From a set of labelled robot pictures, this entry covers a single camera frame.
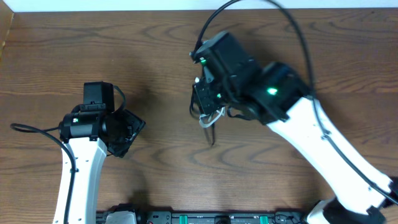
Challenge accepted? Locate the white cable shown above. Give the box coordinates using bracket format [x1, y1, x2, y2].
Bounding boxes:
[198, 107, 226, 128]

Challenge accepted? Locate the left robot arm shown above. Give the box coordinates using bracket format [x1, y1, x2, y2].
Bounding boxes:
[53, 82, 146, 223]

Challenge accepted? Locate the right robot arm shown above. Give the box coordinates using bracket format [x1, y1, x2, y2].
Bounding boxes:
[191, 32, 397, 223]

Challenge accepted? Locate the wooden side panel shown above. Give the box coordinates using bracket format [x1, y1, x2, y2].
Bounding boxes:
[0, 0, 14, 54]

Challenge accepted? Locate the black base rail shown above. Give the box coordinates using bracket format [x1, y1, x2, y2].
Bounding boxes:
[96, 203, 305, 224]

